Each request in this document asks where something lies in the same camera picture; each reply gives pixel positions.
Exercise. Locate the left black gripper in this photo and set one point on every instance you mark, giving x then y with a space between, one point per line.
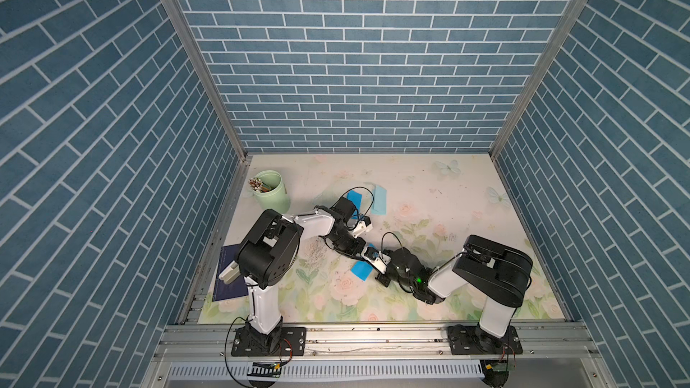
358 243

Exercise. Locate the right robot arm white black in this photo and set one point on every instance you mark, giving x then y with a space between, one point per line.
501 273

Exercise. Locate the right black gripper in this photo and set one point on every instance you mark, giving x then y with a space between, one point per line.
382 281

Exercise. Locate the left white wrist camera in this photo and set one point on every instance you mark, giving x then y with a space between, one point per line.
363 226

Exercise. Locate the blue paper sheet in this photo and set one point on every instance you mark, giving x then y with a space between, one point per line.
356 199
362 270

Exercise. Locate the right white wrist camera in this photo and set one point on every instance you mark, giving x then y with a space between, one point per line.
378 260

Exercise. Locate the green pencil cup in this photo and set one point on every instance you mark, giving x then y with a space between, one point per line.
278 199

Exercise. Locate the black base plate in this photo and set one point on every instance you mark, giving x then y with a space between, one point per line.
287 341
472 340

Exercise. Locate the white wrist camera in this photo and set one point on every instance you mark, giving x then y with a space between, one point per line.
378 260
363 226

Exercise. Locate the light blue square paper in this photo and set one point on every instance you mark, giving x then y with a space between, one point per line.
379 207

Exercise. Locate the white stapler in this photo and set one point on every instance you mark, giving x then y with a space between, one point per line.
230 273

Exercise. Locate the dark blue notebook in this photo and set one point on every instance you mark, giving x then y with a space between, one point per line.
238 288

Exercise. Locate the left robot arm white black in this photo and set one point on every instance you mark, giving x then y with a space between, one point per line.
268 250

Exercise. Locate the aluminium mounting rail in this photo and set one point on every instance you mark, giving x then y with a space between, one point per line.
539 340

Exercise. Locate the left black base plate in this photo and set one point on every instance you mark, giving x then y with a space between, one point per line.
287 341

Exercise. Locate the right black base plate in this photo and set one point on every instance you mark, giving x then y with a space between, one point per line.
472 340

